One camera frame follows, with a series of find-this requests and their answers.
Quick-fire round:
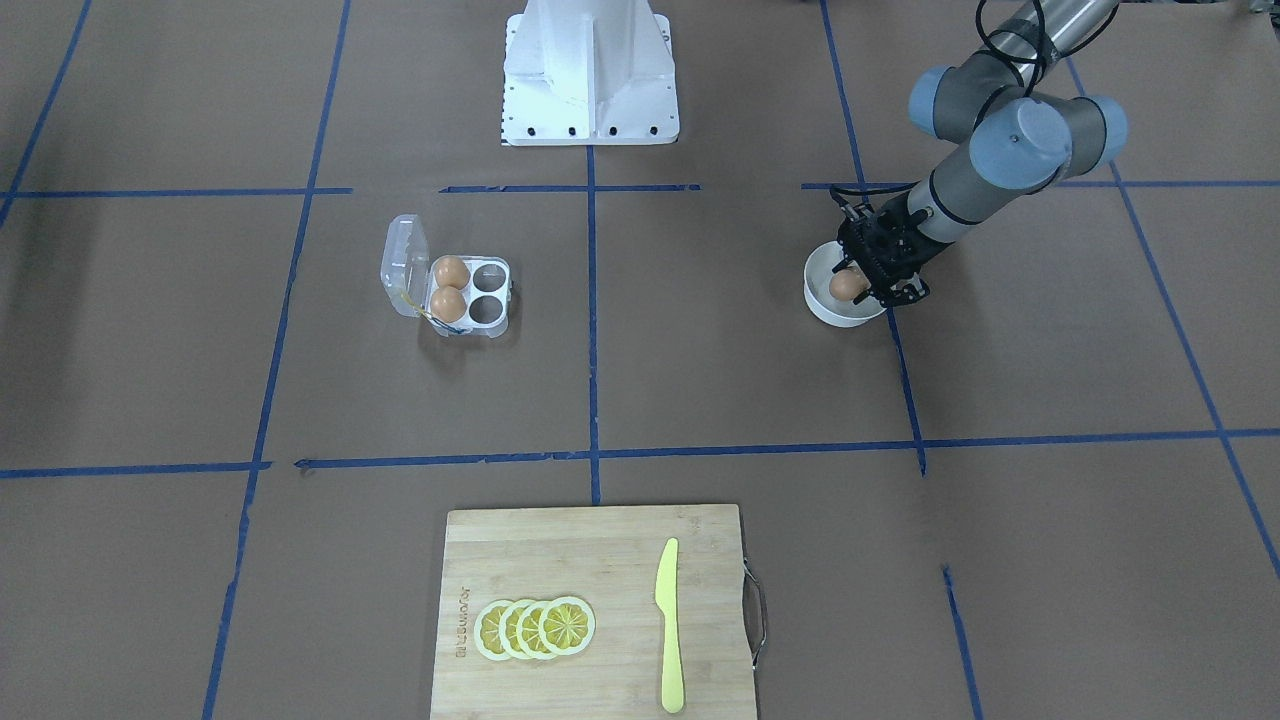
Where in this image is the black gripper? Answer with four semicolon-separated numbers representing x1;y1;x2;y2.
836;200;929;309

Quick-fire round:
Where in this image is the brown egg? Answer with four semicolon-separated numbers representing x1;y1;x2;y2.
828;266;870;304
433;255;471;290
428;286;468;324

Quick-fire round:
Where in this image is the clear plastic egg box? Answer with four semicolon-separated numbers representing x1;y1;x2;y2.
380;214;515;338

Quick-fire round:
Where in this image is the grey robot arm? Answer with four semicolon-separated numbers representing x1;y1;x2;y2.
829;1;1130;307

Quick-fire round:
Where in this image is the brown egg front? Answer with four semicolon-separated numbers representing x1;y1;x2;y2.
428;286;468;324

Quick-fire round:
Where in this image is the white bowl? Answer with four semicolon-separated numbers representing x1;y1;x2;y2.
803;240;886;328

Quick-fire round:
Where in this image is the yellow plastic knife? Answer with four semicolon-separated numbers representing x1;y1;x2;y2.
654;537;685;715

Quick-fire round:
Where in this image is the wooden cutting board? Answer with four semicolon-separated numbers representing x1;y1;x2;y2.
430;503;758;719

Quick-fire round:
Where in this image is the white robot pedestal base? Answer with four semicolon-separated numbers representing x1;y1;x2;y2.
500;1;681;147

